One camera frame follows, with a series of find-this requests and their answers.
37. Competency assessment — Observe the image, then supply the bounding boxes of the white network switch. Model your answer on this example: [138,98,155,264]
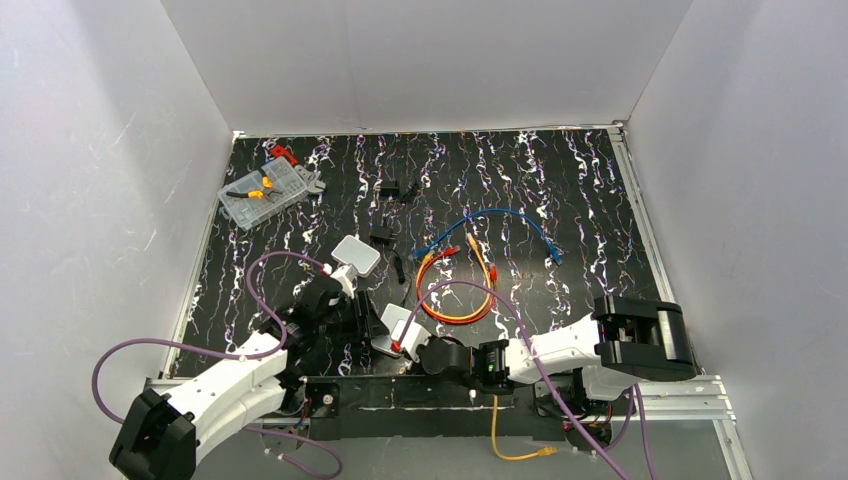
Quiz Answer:
[370,304,412,358]
[331,235,381,277]

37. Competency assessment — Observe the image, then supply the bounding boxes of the black adapter with cable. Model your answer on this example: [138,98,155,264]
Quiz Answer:
[375,180,420,204]

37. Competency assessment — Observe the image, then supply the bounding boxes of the red ethernet cable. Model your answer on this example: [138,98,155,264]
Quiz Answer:
[414,245,499,327]

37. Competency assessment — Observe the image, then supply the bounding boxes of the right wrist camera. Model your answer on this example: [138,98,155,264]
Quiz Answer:
[389,320,432,363]

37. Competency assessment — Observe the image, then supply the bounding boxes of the blue ethernet cable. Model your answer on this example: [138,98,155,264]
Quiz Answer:
[411,208,564,266]

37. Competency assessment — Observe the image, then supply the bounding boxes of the grey red adjustable wrench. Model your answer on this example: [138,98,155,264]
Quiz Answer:
[270,145,326,195]

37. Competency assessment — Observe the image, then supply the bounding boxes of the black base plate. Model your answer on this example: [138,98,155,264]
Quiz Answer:
[301,372,591,443]

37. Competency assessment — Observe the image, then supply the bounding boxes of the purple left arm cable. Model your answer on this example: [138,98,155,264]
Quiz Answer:
[91,250,344,480]

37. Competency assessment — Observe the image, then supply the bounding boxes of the yellow handled pliers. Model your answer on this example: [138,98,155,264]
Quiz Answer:
[225,175,281,200]

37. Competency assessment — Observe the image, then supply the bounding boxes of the clear plastic parts box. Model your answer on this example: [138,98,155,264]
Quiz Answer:
[217,157,307,231]

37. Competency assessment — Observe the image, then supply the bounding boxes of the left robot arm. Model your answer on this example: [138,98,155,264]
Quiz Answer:
[109,275,399,479]

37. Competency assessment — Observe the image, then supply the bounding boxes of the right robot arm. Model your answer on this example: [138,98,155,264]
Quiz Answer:
[395,296,697,402]

